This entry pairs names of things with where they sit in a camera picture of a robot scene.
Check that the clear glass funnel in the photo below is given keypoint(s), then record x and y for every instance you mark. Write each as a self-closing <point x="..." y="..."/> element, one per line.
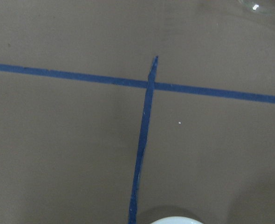
<point x="264" y="7"/>

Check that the white ceramic lid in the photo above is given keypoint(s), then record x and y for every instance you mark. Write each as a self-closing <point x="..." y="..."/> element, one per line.
<point x="176" y="220"/>

